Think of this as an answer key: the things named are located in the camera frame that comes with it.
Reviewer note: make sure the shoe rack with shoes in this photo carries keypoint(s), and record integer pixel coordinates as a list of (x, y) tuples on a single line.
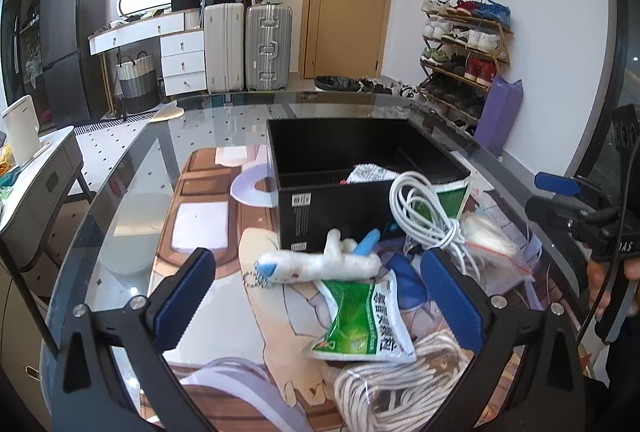
[(466, 45)]

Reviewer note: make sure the white trash bin black liner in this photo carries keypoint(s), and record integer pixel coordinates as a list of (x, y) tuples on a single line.
[(336, 84)]

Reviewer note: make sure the shoes on floor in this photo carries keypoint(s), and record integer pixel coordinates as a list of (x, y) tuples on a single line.
[(388, 87)]

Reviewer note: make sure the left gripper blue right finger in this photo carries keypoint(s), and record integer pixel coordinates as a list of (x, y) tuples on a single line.
[(445, 284)]

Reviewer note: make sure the grey side cabinet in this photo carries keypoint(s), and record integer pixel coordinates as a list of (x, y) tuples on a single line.
[(38, 194)]

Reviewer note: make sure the purple bag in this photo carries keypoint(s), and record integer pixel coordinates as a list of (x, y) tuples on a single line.
[(502, 104)]

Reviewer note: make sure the anime print table mat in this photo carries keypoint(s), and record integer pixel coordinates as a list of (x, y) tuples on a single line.
[(243, 357)]

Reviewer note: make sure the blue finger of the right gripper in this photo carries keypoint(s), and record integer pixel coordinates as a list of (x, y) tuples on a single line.
[(557, 184)]

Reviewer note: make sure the small clear bag white item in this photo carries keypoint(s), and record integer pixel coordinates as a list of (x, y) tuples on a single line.
[(490, 246)]

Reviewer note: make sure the white hard suitcase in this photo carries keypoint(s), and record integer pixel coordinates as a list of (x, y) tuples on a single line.
[(224, 47)]

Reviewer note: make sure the black storage box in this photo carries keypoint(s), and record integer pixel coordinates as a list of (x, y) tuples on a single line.
[(336, 173)]

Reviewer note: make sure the silver hard suitcase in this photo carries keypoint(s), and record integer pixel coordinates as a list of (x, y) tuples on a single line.
[(268, 36)]

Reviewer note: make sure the white dressing desk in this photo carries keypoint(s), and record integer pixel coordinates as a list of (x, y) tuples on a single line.
[(176, 38)]

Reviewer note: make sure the woven laundry basket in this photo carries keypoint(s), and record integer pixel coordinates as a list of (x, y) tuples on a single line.
[(138, 81)]

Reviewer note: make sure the green white snack packet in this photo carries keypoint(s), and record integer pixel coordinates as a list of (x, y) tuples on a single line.
[(366, 324)]

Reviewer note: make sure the white plush toy keychain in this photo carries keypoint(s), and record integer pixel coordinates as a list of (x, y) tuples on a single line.
[(340, 261)]

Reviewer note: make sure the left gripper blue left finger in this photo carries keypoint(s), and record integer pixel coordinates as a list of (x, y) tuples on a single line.
[(177, 297)]

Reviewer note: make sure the black refrigerator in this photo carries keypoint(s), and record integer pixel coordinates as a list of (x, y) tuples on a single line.
[(72, 75)]

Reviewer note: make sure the white foam wrap packet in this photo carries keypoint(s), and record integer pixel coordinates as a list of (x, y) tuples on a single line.
[(369, 173)]

